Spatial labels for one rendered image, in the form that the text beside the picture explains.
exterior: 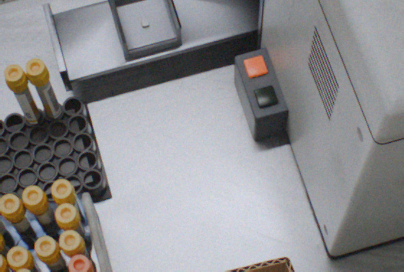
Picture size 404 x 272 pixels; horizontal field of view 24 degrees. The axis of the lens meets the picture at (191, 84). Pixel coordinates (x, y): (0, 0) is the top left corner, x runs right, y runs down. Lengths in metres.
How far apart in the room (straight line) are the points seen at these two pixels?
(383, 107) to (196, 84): 0.35
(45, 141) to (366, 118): 0.33
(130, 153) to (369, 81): 0.34
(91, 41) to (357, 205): 0.29
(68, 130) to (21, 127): 0.04
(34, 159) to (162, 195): 0.11
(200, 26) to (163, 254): 0.19
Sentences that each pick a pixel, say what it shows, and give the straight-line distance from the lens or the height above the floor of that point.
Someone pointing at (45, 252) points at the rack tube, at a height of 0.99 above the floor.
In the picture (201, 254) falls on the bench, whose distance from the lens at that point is 0.79.
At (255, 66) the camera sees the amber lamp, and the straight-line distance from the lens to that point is 0.79.
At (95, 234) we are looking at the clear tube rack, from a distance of 0.72.
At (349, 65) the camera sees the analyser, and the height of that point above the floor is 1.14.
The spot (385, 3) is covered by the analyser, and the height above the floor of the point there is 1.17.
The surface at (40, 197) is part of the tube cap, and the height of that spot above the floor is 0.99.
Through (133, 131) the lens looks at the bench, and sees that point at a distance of 0.82.
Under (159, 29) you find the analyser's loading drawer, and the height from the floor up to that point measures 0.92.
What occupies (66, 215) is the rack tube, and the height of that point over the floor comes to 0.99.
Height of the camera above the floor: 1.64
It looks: 65 degrees down
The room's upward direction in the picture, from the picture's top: 4 degrees counter-clockwise
